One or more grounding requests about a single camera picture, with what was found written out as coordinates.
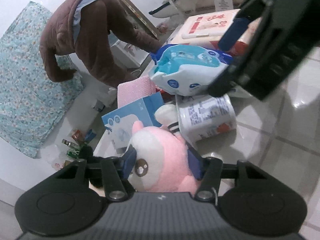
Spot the pink white wipes package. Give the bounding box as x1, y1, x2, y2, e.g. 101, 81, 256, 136
168, 9, 261, 56

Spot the teal floral hanging cloth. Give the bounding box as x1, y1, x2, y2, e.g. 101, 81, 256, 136
1, 2, 85, 158

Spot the blue white tissue box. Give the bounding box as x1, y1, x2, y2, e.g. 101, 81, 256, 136
101, 92, 164, 152

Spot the pink towel pack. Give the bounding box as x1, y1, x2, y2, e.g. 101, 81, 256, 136
117, 76, 156, 108

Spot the white printed tissue pack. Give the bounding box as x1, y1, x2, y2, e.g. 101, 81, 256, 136
175, 95, 236, 145

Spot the white water dispenser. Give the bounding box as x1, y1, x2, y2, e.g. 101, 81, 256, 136
108, 33, 149, 69

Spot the brown hanging jacket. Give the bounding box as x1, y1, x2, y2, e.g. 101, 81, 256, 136
39, 0, 162, 88

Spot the blue white wet wipes pack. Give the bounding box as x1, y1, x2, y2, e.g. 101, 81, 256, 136
149, 44, 233, 96

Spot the pink white plush toy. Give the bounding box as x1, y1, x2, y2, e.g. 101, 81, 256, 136
128, 104, 200, 195

